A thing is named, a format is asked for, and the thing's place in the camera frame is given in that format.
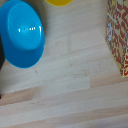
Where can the red patterned box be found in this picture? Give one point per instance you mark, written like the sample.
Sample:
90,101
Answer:
117,33

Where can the blue plastic bowl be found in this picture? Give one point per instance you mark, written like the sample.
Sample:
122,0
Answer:
23,33

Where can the yellow plastic bowl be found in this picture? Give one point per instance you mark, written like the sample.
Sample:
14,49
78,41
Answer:
59,2

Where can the black fabric case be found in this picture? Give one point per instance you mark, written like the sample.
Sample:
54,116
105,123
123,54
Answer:
1,55

